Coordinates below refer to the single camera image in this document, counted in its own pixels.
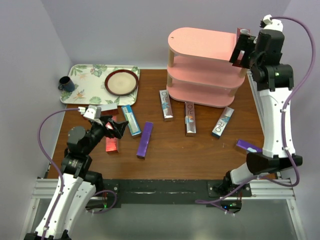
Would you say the pink three-tier shelf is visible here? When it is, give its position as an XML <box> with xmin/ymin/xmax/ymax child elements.
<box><xmin>166</xmin><ymin>27</ymin><xmax>245</xmax><ymax>108</ymax></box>

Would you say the red toothpaste box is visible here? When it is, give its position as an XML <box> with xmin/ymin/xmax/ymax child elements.
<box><xmin>234</xmin><ymin>27</ymin><xmax>250</xmax><ymax>67</ymax></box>
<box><xmin>99</xmin><ymin>103</ymin><xmax>119</xmax><ymax>116</ymax></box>
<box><xmin>105</xmin><ymin>115</ymin><xmax>120</xmax><ymax>154</ymax></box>

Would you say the silver toothpaste box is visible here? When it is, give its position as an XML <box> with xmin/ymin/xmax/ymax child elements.
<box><xmin>211</xmin><ymin>107</ymin><xmax>234</xmax><ymax>139</ymax></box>
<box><xmin>184</xmin><ymin>102</ymin><xmax>197</xmax><ymax>137</ymax></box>
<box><xmin>159</xmin><ymin>89</ymin><xmax>174</xmax><ymax>122</ymax></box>

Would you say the silver toothpaste box left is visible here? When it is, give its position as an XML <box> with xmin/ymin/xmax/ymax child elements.
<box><xmin>159</xmin><ymin>89</ymin><xmax>174</xmax><ymax>122</ymax></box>

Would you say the blue toothpaste box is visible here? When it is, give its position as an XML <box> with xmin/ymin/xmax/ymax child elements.
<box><xmin>121</xmin><ymin>105</ymin><xmax>142</xmax><ymax>137</ymax></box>

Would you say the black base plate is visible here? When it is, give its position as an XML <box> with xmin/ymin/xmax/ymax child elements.
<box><xmin>86</xmin><ymin>179</ymin><xmax>237</xmax><ymax>211</ymax></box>

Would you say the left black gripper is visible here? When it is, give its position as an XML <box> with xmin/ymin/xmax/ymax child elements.
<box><xmin>83</xmin><ymin>115</ymin><xmax>128</xmax><ymax>155</ymax></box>

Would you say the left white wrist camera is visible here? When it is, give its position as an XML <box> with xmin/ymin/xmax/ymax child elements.
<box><xmin>78</xmin><ymin>105</ymin><xmax>102</xmax><ymax>121</ymax></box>

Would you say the silver toothpaste box middle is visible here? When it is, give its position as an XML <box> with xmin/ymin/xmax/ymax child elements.
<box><xmin>184</xmin><ymin>102</ymin><xmax>197</xmax><ymax>137</ymax></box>

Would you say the silver toothpaste box right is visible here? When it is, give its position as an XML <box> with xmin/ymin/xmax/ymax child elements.
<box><xmin>211</xmin><ymin>107</ymin><xmax>234</xmax><ymax>139</ymax></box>

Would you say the purple toothpaste box right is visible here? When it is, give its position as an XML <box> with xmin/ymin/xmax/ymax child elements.
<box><xmin>234</xmin><ymin>139</ymin><xmax>263</xmax><ymax>154</ymax></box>

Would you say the brown rimmed beige plate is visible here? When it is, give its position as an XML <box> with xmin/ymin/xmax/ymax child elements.
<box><xmin>104</xmin><ymin>69</ymin><xmax>139</xmax><ymax>96</ymax></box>

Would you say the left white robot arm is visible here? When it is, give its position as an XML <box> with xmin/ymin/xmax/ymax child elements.
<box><xmin>24</xmin><ymin>116</ymin><xmax>129</xmax><ymax>240</ymax></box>

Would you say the purple toothpaste box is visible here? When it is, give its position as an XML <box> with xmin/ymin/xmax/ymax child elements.
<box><xmin>234</xmin><ymin>139</ymin><xmax>263</xmax><ymax>154</ymax></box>
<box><xmin>136</xmin><ymin>121</ymin><xmax>154</xmax><ymax>159</ymax></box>

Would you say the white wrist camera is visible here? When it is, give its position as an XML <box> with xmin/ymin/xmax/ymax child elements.
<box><xmin>78</xmin><ymin>105</ymin><xmax>102</xmax><ymax>121</ymax></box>
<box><xmin>260</xmin><ymin>14</ymin><xmax>284</xmax><ymax>32</ymax></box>

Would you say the purple toothpaste box centre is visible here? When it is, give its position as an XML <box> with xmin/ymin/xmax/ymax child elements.
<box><xmin>136</xmin><ymin>121</ymin><xmax>154</xmax><ymax>159</ymax></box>

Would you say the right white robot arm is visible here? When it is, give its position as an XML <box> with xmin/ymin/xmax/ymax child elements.
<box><xmin>215</xmin><ymin>16</ymin><xmax>303</xmax><ymax>197</ymax></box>

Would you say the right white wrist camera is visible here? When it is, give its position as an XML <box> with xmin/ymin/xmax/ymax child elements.
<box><xmin>260</xmin><ymin>14</ymin><xmax>284</xmax><ymax>32</ymax></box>

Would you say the floral serving tray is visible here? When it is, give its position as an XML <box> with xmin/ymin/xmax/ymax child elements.
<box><xmin>60</xmin><ymin>64</ymin><xmax>141</xmax><ymax>106</ymax></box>

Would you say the dark blue mug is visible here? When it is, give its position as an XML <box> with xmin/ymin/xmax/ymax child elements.
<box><xmin>58</xmin><ymin>76</ymin><xmax>75</xmax><ymax>93</ymax></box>

